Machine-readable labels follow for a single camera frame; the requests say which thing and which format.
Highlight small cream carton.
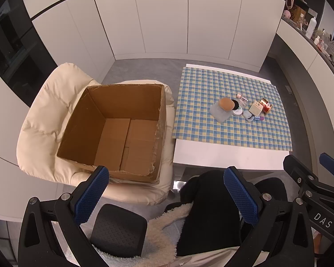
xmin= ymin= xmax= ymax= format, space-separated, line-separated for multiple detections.
xmin=249 ymin=100 xmax=263 ymax=116

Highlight person's black trousers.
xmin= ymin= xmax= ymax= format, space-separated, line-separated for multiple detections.
xmin=164 ymin=170 xmax=288 ymax=256

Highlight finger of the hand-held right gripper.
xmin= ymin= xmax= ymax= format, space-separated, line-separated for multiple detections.
xmin=283 ymin=155 xmax=323 ymax=201
xmin=316 ymin=152 xmax=334 ymax=198

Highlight blue yellow checkered tablecloth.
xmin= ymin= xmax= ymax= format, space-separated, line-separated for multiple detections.
xmin=173 ymin=67 xmax=293 ymax=151

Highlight brown cardboard box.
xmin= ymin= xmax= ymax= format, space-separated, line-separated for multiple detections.
xmin=57 ymin=83 xmax=167 ymax=184

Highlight translucent square plastic container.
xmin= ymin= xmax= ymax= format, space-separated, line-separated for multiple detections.
xmin=210 ymin=101 xmax=233 ymax=123

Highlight cream padded armchair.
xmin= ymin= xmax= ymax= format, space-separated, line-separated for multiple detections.
xmin=16 ymin=63 xmax=175 ymax=206

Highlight white counter with dark top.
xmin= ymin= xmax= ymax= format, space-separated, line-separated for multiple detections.
xmin=275 ymin=17 xmax=334 ymax=95

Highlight brown shelf box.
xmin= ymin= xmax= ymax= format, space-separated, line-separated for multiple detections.
xmin=291 ymin=6 xmax=307 ymax=20

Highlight copper red tin can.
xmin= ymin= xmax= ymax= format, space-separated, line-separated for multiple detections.
xmin=259 ymin=97 xmax=273 ymax=114

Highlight black glass cabinet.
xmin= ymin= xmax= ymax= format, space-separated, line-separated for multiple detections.
xmin=0 ymin=0 xmax=59 ymax=107

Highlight white plastic bottle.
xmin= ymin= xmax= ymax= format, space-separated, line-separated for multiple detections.
xmin=306 ymin=17 xmax=318 ymax=39

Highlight white panelled cabinet front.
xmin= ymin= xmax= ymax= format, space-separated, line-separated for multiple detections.
xmin=19 ymin=0 xmax=290 ymax=73

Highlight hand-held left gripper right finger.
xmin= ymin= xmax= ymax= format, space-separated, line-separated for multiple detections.
xmin=223 ymin=166 xmax=315 ymax=267

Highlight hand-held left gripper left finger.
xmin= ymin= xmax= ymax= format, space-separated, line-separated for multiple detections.
xmin=18 ymin=165 xmax=110 ymax=267

